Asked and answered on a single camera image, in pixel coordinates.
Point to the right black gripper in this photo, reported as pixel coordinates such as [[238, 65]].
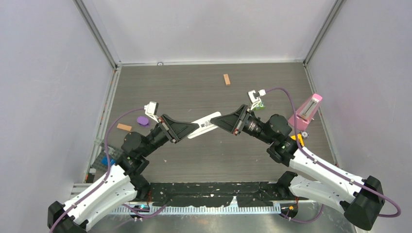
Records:
[[234, 122]]

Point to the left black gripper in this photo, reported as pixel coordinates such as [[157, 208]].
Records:
[[175, 130]]

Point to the small white remote control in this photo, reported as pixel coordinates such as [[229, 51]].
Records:
[[205, 125]]

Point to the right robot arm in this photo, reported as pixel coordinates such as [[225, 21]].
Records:
[[351, 195]]

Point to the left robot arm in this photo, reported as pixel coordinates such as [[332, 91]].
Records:
[[122, 182]]

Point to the green monster cube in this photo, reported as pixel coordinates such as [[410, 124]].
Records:
[[258, 106]]

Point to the purple round disc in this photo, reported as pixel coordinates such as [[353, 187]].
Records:
[[143, 121]]

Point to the small wooden block left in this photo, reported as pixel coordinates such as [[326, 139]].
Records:
[[124, 127]]

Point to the grey lego baseplate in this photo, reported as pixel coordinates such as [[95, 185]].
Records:
[[100, 163]]

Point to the pink metronome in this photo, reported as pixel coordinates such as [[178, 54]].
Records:
[[305, 113]]

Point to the small round poker chip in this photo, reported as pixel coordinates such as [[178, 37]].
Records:
[[304, 134]]

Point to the blue lego brick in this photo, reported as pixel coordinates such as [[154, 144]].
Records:
[[107, 162]]

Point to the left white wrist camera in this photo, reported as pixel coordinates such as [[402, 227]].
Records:
[[151, 110]]

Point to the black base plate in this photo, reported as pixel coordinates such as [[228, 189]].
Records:
[[209, 194]]

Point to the yellow triangle frame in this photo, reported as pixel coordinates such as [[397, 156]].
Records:
[[299, 138]]

